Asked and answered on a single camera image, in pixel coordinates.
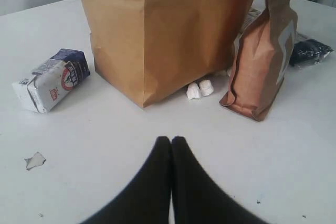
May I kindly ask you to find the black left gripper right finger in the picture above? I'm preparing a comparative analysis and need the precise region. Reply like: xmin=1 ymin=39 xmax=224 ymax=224
xmin=171 ymin=136 xmax=265 ymax=223

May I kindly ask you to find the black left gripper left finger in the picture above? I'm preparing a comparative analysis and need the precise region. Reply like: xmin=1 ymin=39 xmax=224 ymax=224
xmin=83 ymin=136 xmax=172 ymax=224

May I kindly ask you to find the brown paper shopping bag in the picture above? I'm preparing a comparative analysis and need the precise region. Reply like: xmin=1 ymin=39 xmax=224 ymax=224
xmin=81 ymin=0 xmax=253 ymax=108

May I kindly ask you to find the small torn label scrap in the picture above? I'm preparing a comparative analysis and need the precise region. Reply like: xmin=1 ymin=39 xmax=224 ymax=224
xmin=24 ymin=152 xmax=46 ymax=170

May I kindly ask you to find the small blue white milk carton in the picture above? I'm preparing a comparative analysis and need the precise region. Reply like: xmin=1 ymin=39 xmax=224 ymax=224
xmin=12 ymin=49 xmax=90 ymax=113

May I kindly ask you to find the brown kraft stand-up pouch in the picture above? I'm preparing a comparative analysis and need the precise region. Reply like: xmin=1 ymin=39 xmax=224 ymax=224
xmin=219 ymin=0 xmax=298 ymax=121

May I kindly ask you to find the dark blue noodle packet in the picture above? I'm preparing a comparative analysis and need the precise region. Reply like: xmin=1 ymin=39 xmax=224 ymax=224
xmin=240 ymin=7 xmax=334 ymax=70

